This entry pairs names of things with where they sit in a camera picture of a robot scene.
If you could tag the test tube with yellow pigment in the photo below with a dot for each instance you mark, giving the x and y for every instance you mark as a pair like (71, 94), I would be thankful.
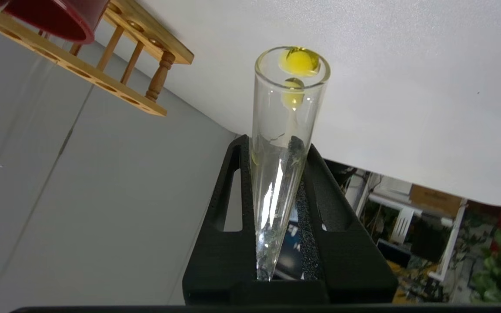
(276, 174)

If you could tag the wooden test tube rack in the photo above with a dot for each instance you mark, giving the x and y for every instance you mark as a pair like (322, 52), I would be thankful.
(163, 43)

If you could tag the white chair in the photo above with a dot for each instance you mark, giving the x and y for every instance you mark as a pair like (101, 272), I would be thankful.
(402, 226)

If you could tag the brown cardboard box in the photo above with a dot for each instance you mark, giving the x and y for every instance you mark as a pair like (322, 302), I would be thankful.
(435, 200)

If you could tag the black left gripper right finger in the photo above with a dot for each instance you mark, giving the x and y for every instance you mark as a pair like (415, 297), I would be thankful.
(355, 256)

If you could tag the white metal frame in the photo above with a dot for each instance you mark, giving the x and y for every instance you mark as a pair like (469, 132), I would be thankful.
(452, 243)

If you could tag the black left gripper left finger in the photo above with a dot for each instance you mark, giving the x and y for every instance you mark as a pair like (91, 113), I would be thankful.
(228, 256)

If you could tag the red plastic cup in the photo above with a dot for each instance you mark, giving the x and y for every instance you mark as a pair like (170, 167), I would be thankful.
(55, 17)

